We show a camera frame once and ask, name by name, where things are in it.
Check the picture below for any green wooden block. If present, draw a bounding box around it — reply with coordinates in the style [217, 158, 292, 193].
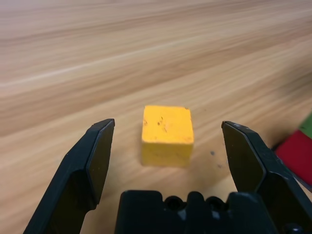
[298, 114, 312, 138]

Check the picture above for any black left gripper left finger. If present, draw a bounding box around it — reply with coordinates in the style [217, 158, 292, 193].
[23, 118, 116, 234]

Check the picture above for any yellow wooden block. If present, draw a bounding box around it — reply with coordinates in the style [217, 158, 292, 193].
[140, 105, 195, 168]

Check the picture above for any red wooden block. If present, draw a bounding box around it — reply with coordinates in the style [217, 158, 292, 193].
[275, 130, 312, 186]

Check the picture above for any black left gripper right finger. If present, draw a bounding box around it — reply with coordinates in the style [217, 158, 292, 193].
[221, 121, 312, 234]

